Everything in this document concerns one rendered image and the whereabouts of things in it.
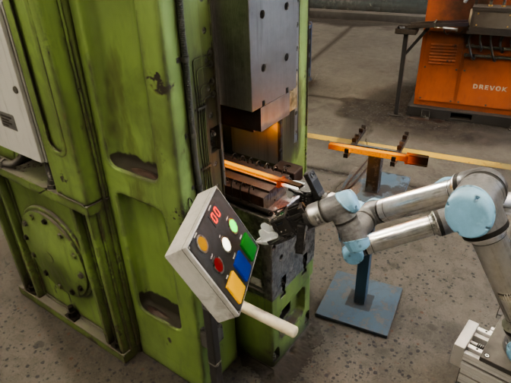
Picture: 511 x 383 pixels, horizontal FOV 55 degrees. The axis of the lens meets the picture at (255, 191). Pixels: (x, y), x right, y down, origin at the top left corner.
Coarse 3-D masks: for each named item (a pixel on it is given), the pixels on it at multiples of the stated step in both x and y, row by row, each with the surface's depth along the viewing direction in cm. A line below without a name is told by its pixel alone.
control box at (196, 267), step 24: (216, 192) 160; (192, 216) 150; (216, 216) 153; (192, 240) 137; (216, 240) 148; (240, 240) 162; (192, 264) 136; (192, 288) 141; (216, 288) 139; (216, 312) 145
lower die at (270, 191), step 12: (228, 168) 214; (252, 168) 214; (228, 180) 208; (240, 180) 206; (252, 180) 206; (264, 180) 204; (228, 192) 206; (252, 192) 199; (264, 192) 199; (276, 192) 203; (264, 204) 198
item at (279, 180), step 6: (228, 162) 217; (234, 168) 213; (240, 168) 211; (246, 168) 211; (252, 174) 208; (258, 174) 206; (264, 174) 206; (270, 174) 206; (276, 180) 202; (282, 180) 201; (288, 180) 200; (300, 186) 197
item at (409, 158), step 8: (328, 144) 222; (336, 144) 222; (344, 144) 222; (352, 152) 219; (360, 152) 217; (368, 152) 216; (376, 152) 214; (384, 152) 214; (392, 152) 214; (400, 160) 211; (408, 160) 211; (416, 160) 209; (424, 160) 208
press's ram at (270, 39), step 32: (224, 0) 157; (256, 0) 156; (288, 0) 170; (224, 32) 163; (256, 32) 160; (288, 32) 176; (224, 64) 169; (256, 64) 166; (288, 64) 182; (224, 96) 176; (256, 96) 171
